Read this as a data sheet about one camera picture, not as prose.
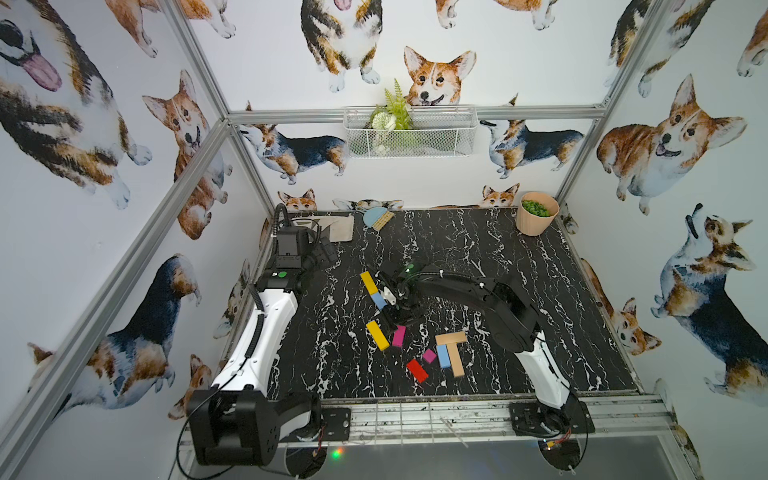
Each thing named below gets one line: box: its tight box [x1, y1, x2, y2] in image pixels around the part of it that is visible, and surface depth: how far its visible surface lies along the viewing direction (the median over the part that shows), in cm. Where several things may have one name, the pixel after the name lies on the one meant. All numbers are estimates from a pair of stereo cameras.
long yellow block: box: [366, 320, 390, 351], surface depth 90 cm
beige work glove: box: [291, 215, 354, 243], surface depth 120 cm
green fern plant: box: [367, 78, 417, 155], surface depth 85 cm
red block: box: [406, 359, 429, 383], surface depth 83 cm
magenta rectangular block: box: [392, 325, 407, 348], surface depth 90 cm
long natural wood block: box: [435, 331, 467, 346], surface depth 90 cm
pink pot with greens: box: [516, 192, 560, 237], surface depth 109 cm
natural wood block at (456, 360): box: [447, 344, 465, 377], surface depth 85 cm
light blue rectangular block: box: [436, 344, 451, 369], surface depth 85 cm
